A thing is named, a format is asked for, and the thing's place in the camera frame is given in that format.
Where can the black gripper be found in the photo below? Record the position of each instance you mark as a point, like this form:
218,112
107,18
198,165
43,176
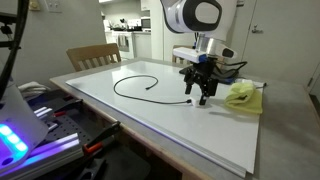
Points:
205,70

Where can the white charger plug block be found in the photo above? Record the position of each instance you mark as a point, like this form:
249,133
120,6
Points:
194,102

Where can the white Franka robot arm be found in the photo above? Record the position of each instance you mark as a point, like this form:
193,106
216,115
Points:
176,16

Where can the light wooden slat-back chair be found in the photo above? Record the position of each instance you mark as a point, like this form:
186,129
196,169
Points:
93,50
178,62

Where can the flat black pad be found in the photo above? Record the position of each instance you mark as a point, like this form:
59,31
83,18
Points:
233,76

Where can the yellow-green folded cloth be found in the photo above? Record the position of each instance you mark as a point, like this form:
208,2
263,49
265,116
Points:
245,98

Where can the large white board sheet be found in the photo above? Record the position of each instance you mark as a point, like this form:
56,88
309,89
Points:
200,133

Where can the white kitchen base cabinet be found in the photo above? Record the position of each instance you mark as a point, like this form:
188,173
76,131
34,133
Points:
141,45

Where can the white microwave oven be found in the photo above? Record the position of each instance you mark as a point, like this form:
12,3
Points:
145,22

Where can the white kitchen stove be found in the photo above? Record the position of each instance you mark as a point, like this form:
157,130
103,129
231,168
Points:
121,43

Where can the white door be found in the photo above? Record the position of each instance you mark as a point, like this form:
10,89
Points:
283,40

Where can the black perforated board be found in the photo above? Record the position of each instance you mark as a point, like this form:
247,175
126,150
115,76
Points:
71,128

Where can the aluminium extrusion bar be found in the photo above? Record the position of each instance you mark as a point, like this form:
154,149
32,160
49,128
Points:
43,111
56,151

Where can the white folded bundle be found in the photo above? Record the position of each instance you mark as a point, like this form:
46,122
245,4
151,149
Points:
31,89

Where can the white light switch plate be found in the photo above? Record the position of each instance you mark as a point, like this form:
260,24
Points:
53,5

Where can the beige wall thermostat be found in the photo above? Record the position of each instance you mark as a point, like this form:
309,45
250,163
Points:
32,4

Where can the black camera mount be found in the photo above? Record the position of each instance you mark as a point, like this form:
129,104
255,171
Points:
5,30

